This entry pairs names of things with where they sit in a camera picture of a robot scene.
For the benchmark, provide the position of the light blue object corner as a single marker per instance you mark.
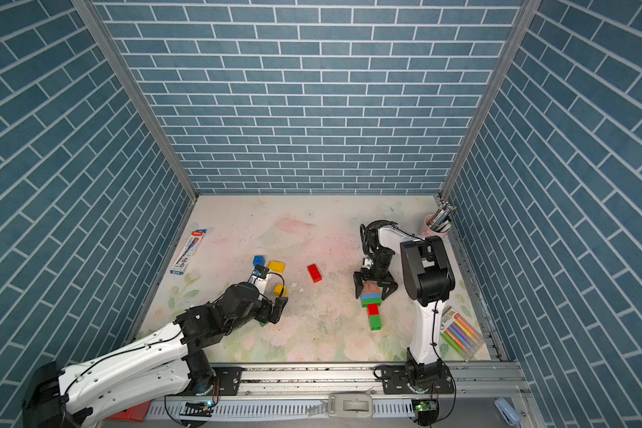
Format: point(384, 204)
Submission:
point(509, 414)

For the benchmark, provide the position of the green small square lego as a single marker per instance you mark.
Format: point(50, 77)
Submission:
point(375, 322)

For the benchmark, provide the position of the orange half-round lego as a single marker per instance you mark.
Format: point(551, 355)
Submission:
point(370, 287)

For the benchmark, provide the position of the pens in cup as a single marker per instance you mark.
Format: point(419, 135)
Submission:
point(443, 213)

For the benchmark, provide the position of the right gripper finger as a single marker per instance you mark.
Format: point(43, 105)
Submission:
point(359, 282)
point(388, 287)

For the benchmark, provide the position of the coloured marker pack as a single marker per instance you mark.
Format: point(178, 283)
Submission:
point(459, 334)

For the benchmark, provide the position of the light blue long lego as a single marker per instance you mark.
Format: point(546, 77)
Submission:
point(371, 295)

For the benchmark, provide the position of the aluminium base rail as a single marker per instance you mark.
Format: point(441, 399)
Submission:
point(283, 392)

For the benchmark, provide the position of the red long lego brick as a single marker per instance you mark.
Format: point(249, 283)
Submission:
point(315, 274)

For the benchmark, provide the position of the yellow curved lego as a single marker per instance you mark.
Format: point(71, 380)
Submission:
point(277, 266)

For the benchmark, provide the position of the green long lego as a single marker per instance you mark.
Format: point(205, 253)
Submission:
point(366, 301)

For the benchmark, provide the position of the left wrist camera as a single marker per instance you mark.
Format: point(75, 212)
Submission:
point(259, 278)

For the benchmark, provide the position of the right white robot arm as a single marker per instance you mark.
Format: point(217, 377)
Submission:
point(393, 257)

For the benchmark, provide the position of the pink pen cup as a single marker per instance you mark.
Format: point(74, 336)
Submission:
point(440, 231)

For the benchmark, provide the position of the red tool on rail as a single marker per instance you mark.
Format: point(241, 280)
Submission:
point(137, 414)

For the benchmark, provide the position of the dark blue square lego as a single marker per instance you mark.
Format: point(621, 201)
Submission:
point(258, 261)

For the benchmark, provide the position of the yellow square lego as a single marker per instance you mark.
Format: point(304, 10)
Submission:
point(280, 291)

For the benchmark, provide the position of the pen package box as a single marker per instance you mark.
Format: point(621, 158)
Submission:
point(187, 253)

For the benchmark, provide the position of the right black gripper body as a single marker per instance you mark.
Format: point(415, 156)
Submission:
point(380, 269)

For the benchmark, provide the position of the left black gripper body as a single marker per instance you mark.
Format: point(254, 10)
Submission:
point(260, 311)

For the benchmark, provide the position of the grey clamp handle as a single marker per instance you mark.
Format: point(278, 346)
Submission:
point(345, 405)

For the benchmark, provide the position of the red small lego brick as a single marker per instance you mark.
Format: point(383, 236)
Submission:
point(373, 310)

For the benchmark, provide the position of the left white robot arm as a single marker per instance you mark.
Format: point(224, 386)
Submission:
point(170, 361)

